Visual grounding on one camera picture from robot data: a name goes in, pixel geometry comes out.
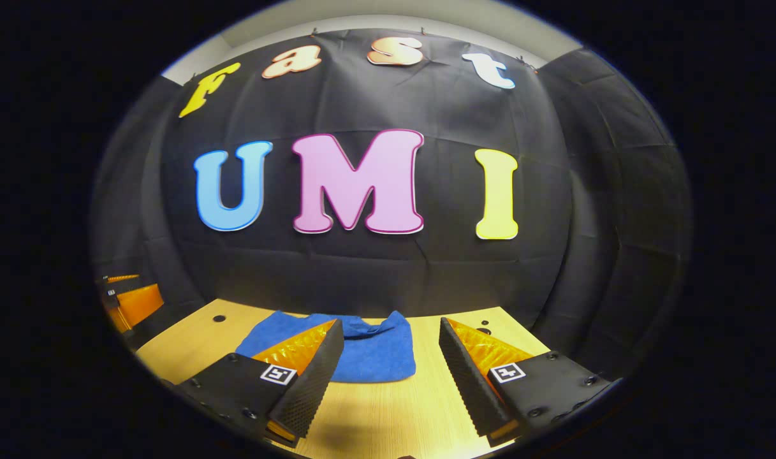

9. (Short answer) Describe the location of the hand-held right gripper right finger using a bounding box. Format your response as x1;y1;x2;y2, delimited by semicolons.
439;317;613;447

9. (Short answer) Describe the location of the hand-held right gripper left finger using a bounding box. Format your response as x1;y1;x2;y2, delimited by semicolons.
171;317;346;447

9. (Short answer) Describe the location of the blue button shirt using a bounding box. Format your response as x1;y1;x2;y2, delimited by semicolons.
235;310;418;384

